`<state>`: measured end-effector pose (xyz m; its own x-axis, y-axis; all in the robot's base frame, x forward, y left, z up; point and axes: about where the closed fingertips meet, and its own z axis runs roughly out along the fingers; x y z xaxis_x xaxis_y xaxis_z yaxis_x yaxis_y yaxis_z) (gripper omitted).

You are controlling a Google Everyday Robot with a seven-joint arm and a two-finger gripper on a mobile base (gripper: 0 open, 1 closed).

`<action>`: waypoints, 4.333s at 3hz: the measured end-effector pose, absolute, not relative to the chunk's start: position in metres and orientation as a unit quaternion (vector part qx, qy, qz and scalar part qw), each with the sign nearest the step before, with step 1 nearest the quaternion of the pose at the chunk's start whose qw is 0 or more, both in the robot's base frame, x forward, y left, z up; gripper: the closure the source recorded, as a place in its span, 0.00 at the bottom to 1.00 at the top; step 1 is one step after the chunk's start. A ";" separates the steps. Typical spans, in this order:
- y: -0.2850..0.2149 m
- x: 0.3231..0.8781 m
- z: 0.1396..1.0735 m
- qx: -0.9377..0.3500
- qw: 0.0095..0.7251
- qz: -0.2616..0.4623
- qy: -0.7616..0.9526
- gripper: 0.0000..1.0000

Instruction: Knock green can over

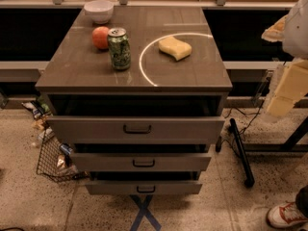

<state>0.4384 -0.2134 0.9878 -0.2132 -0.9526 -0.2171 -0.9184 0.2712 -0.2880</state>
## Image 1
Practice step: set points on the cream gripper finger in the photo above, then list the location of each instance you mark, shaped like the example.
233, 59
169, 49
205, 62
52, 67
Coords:
292, 87
276, 31

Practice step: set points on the green soda can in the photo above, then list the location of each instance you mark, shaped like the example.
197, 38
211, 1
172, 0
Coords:
119, 48

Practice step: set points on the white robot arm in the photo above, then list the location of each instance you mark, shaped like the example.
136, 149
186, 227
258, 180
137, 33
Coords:
295, 43

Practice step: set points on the yellow sponge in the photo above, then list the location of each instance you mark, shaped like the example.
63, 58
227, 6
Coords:
176, 48

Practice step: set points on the black metal stand leg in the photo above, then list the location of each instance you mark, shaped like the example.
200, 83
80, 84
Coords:
249, 181

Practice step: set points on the white red sneaker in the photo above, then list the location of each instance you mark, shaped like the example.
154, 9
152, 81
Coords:
285, 215

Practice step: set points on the grey drawer cabinet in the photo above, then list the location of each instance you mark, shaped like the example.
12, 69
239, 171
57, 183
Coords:
80, 81

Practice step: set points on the middle grey drawer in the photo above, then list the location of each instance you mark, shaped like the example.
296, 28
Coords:
140, 162

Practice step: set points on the grey drawer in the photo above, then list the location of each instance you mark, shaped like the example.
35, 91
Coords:
140, 162
136, 130
143, 187

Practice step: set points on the orange fruit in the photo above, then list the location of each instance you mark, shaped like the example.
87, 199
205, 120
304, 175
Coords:
100, 37

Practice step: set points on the white bowl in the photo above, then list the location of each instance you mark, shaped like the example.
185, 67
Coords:
100, 11

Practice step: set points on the blue tape cross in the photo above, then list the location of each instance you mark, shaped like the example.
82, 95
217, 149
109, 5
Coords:
144, 212

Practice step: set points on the bottom grey drawer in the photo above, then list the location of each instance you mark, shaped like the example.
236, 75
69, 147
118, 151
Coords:
143, 187

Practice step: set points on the top grey drawer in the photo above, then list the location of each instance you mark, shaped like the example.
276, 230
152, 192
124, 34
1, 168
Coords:
136, 130

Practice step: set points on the snack bags on floor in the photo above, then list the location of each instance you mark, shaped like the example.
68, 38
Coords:
40, 113

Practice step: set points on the black wire basket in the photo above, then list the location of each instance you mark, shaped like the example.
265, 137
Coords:
54, 162

